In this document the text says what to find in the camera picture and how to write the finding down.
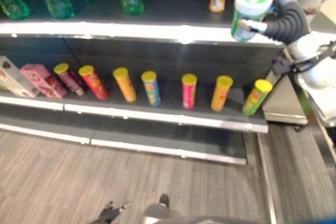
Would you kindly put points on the dark grey shelf unit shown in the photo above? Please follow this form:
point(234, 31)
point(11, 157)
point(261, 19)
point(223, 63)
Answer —
point(157, 58)

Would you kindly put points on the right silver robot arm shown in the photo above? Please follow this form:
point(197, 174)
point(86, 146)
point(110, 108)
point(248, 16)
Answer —
point(315, 77)

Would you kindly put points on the red chip can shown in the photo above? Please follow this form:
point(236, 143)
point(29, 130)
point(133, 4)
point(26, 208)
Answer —
point(94, 83)

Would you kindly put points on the pink chip can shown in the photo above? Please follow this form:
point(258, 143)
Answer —
point(189, 93)

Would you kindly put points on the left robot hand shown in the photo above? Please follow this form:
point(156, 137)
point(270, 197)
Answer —
point(107, 214)

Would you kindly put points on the orange chip can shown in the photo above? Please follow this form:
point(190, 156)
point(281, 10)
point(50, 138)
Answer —
point(221, 94)
point(125, 85)

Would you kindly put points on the green chip can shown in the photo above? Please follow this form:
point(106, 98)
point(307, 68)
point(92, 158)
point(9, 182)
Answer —
point(256, 98)

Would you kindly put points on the beige shelf end panel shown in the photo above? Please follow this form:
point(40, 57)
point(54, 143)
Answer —
point(283, 100)

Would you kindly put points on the green white lidded jar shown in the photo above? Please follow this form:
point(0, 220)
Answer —
point(252, 1)

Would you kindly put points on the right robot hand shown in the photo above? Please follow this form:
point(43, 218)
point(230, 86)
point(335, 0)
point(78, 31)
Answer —
point(288, 24)

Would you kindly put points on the pink snack box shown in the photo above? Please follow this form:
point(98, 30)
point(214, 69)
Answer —
point(43, 81)

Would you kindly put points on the white snack box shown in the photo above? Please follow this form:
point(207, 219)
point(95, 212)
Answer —
point(13, 81)

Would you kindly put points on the maroon chip can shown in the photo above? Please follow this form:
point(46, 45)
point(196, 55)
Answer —
point(69, 79)

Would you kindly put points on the blue chip can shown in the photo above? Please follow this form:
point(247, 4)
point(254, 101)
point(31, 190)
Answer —
point(151, 90)

